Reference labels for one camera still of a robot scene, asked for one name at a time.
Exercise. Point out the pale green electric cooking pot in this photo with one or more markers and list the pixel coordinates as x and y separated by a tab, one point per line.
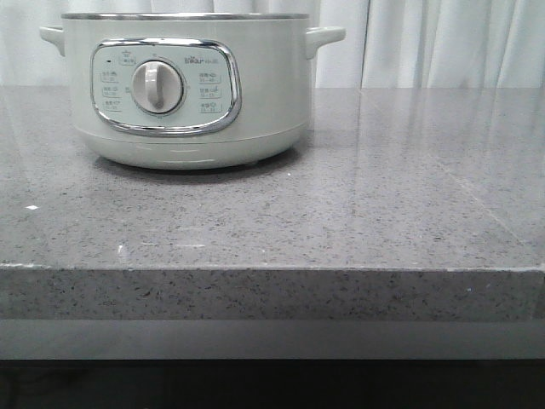
189	91

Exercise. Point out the white pleated curtain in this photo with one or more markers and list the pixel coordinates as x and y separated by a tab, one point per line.
389	44

